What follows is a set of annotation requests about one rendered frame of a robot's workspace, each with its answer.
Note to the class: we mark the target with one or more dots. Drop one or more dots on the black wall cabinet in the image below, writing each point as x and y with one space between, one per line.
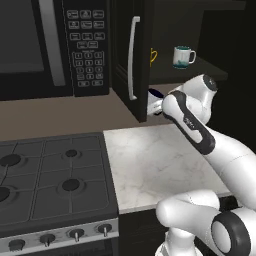
180 26

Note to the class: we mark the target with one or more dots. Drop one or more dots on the white and teal mug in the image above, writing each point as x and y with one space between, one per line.
180 57

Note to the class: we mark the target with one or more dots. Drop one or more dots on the black stove knob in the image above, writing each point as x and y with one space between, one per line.
76 234
16 245
104 229
47 239

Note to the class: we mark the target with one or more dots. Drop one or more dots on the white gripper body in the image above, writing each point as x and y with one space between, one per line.
154 106

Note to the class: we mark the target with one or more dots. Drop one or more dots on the black microwave oven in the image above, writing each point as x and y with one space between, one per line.
23 80

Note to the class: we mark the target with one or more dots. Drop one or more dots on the black gas stove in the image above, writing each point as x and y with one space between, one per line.
83 186

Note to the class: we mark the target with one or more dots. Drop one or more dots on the black base cabinet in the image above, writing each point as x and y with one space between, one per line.
136 233

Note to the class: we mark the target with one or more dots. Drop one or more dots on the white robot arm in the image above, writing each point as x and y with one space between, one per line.
230 173

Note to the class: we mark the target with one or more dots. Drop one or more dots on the black cabinet door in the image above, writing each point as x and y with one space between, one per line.
119 50
236 50

